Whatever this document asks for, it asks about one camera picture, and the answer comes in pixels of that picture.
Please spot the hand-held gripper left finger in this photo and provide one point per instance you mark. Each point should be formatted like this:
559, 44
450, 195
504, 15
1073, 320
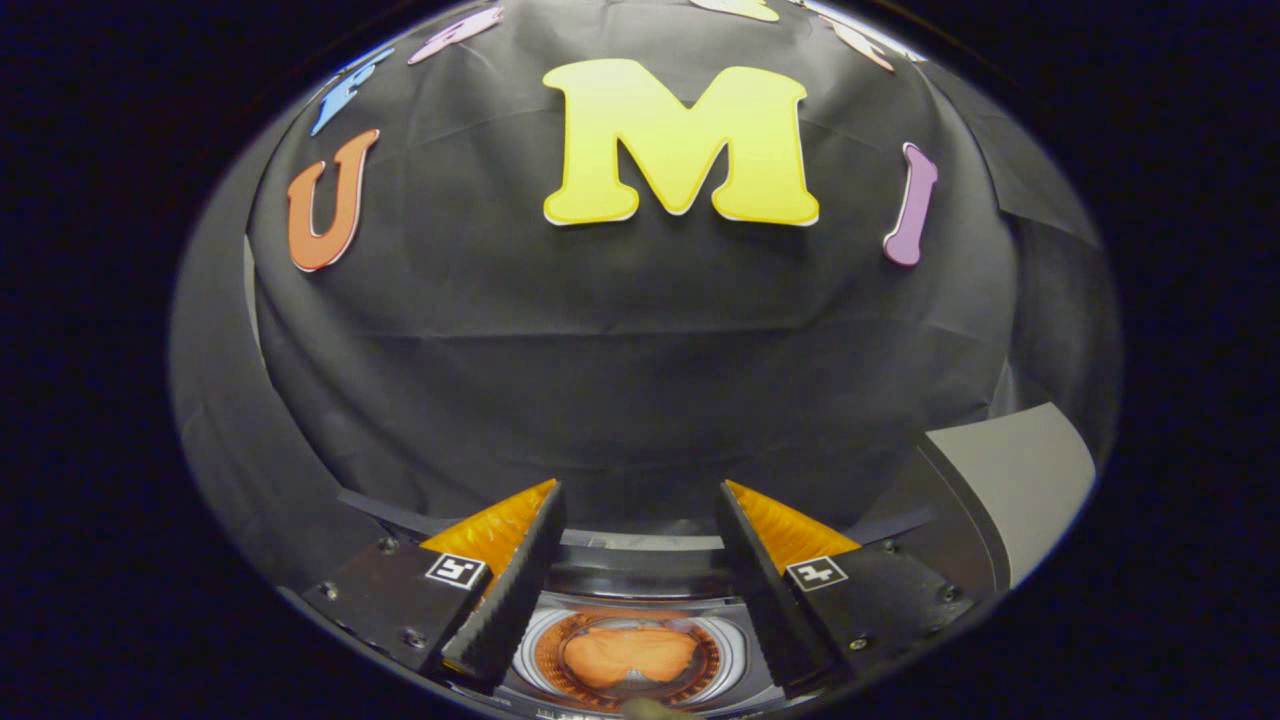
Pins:
510, 590

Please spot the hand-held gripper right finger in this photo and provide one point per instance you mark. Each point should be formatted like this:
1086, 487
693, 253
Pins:
765, 590

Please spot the grey washing machine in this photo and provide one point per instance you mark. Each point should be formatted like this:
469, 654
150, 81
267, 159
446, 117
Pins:
738, 660

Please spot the dark washing machine lid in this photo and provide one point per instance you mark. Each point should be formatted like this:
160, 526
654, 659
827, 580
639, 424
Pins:
640, 575

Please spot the orange polo shirt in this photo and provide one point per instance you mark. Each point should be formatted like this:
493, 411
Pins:
630, 655

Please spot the beige cabinet with dark top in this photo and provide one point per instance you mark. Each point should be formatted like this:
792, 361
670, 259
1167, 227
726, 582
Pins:
1020, 470

